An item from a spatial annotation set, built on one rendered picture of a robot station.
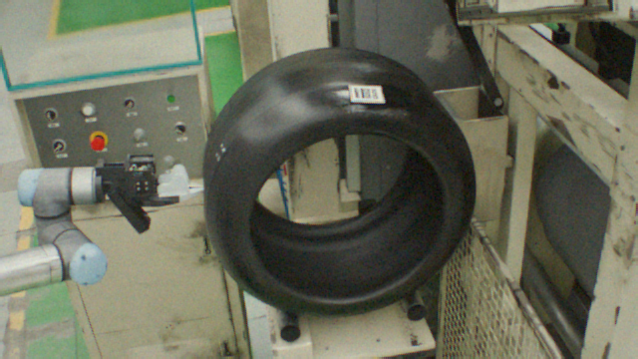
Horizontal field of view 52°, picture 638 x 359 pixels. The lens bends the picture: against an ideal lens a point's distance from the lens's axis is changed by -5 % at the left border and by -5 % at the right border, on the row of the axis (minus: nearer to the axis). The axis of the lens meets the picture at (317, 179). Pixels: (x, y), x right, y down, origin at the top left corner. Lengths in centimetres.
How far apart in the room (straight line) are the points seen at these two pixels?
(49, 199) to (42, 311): 190
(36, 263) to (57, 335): 181
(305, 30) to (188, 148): 66
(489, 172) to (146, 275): 113
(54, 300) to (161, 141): 144
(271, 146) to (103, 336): 134
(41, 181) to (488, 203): 108
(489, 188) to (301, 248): 50
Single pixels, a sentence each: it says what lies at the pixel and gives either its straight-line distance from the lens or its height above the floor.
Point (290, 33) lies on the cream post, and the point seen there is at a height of 144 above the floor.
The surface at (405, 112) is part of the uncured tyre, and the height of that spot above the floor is 139.
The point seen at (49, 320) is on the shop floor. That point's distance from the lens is 320.
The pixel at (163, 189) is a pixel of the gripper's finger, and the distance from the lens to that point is 137.
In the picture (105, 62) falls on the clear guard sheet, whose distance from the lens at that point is 194.
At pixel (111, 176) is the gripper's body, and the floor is 129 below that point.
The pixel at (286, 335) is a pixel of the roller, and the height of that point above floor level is 90.
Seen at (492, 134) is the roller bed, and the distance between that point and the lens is 170.
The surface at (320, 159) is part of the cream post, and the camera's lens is 168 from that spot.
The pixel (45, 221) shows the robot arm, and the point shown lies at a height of 122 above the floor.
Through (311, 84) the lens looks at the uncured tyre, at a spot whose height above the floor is 144.
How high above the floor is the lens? 192
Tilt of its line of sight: 30 degrees down
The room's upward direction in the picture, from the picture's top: 4 degrees counter-clockwise
